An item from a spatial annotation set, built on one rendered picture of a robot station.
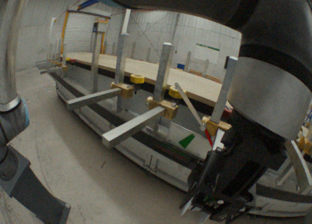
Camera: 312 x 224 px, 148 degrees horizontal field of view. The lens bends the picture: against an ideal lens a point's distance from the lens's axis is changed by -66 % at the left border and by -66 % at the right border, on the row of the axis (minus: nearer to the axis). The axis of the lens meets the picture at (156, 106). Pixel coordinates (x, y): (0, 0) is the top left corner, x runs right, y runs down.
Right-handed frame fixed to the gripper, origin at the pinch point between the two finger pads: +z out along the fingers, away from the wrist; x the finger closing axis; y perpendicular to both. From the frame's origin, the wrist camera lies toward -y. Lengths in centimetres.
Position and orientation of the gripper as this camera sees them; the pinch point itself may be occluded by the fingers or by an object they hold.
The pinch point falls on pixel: (194, 203)
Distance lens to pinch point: 27.5
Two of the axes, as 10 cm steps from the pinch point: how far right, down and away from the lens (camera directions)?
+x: 8.3, 3.6, -4.3
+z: -1.9, 9.0, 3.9
